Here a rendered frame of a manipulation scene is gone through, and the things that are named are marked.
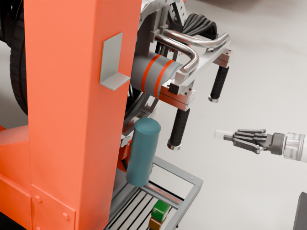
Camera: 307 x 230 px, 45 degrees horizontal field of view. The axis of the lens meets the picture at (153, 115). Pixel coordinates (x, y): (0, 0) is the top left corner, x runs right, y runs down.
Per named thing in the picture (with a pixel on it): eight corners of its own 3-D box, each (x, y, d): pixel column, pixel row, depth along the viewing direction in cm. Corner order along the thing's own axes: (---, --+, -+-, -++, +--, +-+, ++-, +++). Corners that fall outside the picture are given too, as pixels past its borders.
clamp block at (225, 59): (208, 54, 134) (212, 41, 131) (231, 64, 131) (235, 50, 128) (203, 59, 130) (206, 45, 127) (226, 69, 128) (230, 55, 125)
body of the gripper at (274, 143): (286, 128, 124) (258, 124, 128) (283, 142, 118) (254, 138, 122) (284, 147, 128) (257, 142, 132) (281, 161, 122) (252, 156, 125)
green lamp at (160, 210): (156, 206, 109) (158, 198, 107) (168, 213, 108) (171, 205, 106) (150, 216, 106) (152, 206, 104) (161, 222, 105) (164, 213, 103)
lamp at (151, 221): (153, 217, 112) (156, 209, 110) (165, 224, 111) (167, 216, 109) (147, 226, 109) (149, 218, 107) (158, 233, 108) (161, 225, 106)
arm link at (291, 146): (302, 143, 115) (282, 140, 117) (299, 167, 120) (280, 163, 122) (305, 128, 122) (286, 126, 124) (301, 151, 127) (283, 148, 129)
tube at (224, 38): (179, 23, 133) (186, -6, 127) (228, 41, 127) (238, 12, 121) (156, 37, 120) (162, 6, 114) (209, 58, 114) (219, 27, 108)
